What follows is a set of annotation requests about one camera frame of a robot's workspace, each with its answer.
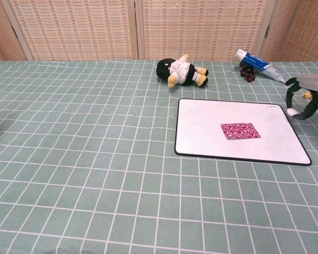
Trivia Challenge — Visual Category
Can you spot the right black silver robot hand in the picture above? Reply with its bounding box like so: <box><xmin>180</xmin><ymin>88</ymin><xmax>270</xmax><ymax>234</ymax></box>
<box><xmin>284</xmin><ymin>74</ymin><xmax>318</xmax><ymax>121</ymax></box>

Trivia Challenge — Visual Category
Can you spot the red patterned cloth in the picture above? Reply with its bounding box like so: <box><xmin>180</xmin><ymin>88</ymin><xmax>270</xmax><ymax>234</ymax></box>
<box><xmin>220</xmin><ymin>122</ymin><xmax>262</xmax><ymax>140</ymax></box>

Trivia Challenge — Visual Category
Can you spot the woven bamboo screen panel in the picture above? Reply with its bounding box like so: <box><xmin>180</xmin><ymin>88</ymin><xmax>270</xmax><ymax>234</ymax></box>
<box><xmin>0</xmin><ymin>0</ymin><xmax>29</xmax><ymax>64</ymax></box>
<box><xmin>134</xmin><ymin>0</ymin><xmax>278</xmax><ymax>62</ymax></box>
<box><xmin>1</xmin><ymin>0</ymin><xmax>140</xmax><ymax>61</ymax></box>
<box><xmin>259</xmin><ymin>0</ymin><xmax>318</xmax><ymax>63</ymax></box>

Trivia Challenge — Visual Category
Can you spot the blue white toothpaste tube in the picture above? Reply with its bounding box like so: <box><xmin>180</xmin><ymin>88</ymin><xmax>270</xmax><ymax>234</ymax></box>
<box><xmin>234</xmin><ymin>49</ymin><xmax>286</xmax><ymax>84</ymax></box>

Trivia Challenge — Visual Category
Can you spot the dark red grape bunch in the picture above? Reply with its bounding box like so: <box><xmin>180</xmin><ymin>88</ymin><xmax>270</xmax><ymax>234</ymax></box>
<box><xmin>239</xmin><ymin>61</ymin><xmax>258</xmax><ymax>83</ymax></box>

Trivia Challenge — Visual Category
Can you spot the white board with black rim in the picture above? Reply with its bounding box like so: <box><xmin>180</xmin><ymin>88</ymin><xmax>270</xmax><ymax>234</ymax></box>
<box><xmin>174</xmin><ymin>98</ymin><xmax>313</xmax><ymax>167</ymax></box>

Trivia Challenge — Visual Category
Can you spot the black white plush doll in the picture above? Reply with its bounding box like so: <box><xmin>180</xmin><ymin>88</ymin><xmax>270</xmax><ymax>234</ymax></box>
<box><xmin>155</xmin><ymin>53</ymin><xmax>210</xmax><ymax>89</ymax></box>

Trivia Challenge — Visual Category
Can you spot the green checked tablecloth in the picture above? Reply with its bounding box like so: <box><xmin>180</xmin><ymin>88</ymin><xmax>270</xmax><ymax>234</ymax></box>
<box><xmin>0</xmin><ymin>60</ymin><xmax>318</xmax><ymax>254</ymax></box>

